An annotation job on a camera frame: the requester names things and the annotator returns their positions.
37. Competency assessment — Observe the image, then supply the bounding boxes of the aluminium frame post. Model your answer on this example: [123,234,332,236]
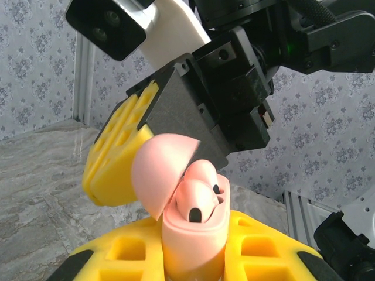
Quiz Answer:
[71,29,99,126]

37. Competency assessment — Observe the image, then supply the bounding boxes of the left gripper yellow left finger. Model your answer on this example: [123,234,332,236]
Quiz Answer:
[49,218,168,281]

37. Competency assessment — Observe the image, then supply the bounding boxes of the pink wireless earbud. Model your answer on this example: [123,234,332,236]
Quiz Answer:
[175,179,219,223]
[183,160,225,203]

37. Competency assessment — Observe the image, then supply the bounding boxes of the aluminium side rail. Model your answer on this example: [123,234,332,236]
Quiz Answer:
[282,189,342,252]

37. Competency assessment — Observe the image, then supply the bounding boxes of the pink earbud charging case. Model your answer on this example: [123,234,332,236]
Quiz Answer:
[131,133,231,279]

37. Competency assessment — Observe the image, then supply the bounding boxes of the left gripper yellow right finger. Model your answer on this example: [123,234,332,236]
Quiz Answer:
[224,209,343,281]

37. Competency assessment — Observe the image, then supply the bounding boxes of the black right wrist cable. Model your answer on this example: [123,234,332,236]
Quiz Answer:
[288,0,338,29]

